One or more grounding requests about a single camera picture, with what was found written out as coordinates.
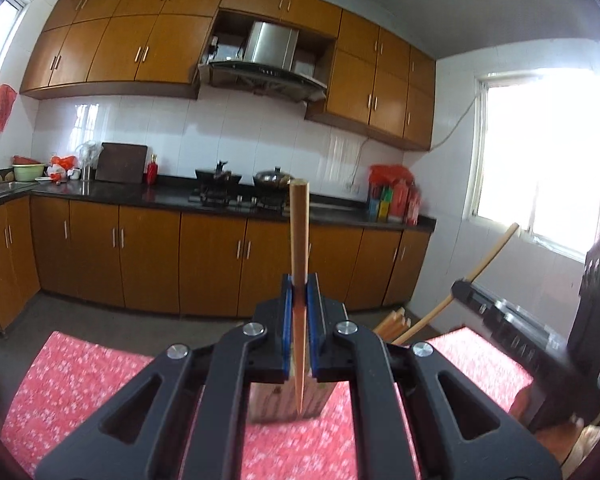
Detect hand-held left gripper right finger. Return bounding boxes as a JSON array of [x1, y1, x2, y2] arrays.
[[305, 272, 563, 480]]

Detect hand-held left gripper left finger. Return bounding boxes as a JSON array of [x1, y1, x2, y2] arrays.
[[35, 274, 296, 480]]

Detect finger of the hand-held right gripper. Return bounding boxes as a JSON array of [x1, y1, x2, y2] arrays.
[[451, 279, 600, 411]]

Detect wooden chopstick holder box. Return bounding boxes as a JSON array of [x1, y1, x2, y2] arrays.
[[249, 355, 333, 423]]

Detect colourful seasoning boxes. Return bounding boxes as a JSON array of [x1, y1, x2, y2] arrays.
[[367, 185, 396, 223]]

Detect black gas stove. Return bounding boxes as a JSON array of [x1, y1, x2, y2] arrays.
[[189, 187, 288, 211]]

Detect brown lower kitchen cabinets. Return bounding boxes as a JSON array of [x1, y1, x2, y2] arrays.
[[0, 195, 433, 333]]

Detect brown kitchen cabinets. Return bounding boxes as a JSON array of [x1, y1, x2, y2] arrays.
[[0, 195, 433, 333], [19, 0, 437, 152]]

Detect bright kitchen window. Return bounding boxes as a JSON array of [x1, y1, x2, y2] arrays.
[[472, 67, 600, 263]]

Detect red plastic bag on packages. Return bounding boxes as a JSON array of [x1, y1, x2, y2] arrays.
[[369, 164, 415, 196]]

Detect black kitchen countertop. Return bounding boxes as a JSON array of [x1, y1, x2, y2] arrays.
[[0, 175, 438, 233]]

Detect red floral tablecloth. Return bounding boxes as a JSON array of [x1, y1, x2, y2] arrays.
[[0, 327, 536, 480]]

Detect dark wooden cutting board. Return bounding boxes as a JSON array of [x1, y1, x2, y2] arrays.
[[95, 142, 149, 184]]

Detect clear plastic bag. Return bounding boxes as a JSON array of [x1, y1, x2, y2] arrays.
[[75, 141, 104, 181]]

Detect steel range hood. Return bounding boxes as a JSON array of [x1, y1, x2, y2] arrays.
[[197, 20, 328, 103]]

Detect red plastic bag on counter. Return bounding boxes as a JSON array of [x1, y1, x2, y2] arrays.
[[49, 155, 79, 182]]

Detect green plastic basin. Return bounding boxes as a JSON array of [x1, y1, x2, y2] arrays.
[[11, 162, 45, 182]]

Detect steel kitchen sink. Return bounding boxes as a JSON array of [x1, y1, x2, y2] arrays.
[[0, 182, 36, 202]]

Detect brown upper kitchen cabinets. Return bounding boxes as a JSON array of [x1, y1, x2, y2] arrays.
[[19, 0, 437, 152]]

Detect hanging red plastic bag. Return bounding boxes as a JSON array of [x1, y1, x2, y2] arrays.
[[0, 85, 18, 133]]

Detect narrow side window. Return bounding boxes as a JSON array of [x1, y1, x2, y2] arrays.
[[0, 0, 32, 126]]

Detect black wok with handle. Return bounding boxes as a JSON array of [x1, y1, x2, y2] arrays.
[[195, 160, 243, 186]]

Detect white wall cable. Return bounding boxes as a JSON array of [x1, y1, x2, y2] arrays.
[[349, 80, 482, 187]]

